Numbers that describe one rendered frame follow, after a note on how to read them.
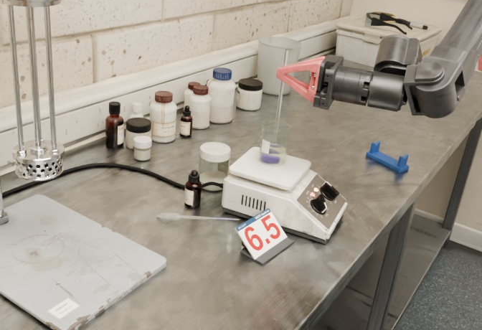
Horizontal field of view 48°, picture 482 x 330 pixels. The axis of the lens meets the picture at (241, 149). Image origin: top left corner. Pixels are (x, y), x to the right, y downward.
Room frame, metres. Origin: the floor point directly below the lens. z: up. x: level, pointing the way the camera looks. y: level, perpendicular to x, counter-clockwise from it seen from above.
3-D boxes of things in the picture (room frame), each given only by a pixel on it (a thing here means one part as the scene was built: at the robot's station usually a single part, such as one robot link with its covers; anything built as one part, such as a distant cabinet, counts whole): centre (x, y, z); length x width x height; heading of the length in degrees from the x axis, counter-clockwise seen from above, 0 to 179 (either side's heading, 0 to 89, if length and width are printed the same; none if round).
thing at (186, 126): (1.17, 0.13, 0.79); 0.03 x 0.03 x 0.07
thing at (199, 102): (1.24, 0.11, 0.80); 0.06 x 0.06 x 0.10
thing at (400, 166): (1.13, -0.34, 0.77); 0.10 x 0.03 x 0.04; 40
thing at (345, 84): (0.85, -0.16, 1.01); 0.10 x 0.07 x 0.07; 164
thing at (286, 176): (0.88, -0.06, 0.83); 0.12 x 0.12 x 0.01; 68
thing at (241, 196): (0.87, -0.08, 0.79); 0.22 x 0.13 x 0.08; 68
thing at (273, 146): (0.90, -0.06, 0.87); 0.06 x 0.05 x 0.08; 168
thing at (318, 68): (0.88, -0.09, 1.01); 0.09 x 0.07 x 0.07; 74
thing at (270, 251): (0.75, -0.05, 0.77); 0.09 x 0.06 x 0.04; 144
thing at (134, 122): (1.09, 0.23, 0.78); 0.05 x 0.05 x 0.06
